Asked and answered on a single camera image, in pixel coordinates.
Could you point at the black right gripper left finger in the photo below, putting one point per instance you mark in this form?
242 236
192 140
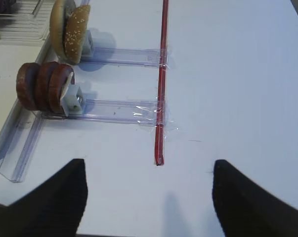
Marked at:
53 209

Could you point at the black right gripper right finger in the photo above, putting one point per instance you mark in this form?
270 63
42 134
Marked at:
244 209

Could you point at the meat patty slice outer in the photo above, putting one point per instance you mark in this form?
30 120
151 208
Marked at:
25 85

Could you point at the meat patty slice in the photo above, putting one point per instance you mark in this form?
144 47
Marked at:
25 85
58 79
42 85

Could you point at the meat patty slice inner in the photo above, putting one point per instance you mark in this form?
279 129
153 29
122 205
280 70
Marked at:
58 79

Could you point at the meat patty slice middle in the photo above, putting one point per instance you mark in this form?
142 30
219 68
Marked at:
42 85

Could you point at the white pusher block lower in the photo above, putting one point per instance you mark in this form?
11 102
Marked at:
72 100

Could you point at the white pusher block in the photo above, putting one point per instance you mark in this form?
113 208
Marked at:
87 48
72 100

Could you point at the red plastic strip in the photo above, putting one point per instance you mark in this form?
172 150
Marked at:
162 81

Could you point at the white pusher block upper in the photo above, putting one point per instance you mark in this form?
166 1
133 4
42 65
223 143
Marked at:
87 48

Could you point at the sesame bun half front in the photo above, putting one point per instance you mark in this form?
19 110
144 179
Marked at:
75 33

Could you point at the sesame bun half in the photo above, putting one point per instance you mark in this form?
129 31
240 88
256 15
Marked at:
75 33
61 11

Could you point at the clear plastic container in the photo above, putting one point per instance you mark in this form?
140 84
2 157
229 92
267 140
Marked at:
29 20

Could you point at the sesame bun half back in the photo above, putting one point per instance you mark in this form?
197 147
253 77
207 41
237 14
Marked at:
61 11

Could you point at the purple cabbage wedge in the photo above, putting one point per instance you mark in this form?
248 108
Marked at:
6 6

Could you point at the long clear rail right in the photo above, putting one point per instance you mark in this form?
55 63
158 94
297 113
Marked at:
23 140

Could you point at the clear rail under patties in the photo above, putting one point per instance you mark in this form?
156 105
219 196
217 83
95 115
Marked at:
147 113

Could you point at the clear rail under bun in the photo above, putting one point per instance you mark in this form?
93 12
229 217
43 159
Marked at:
129 57

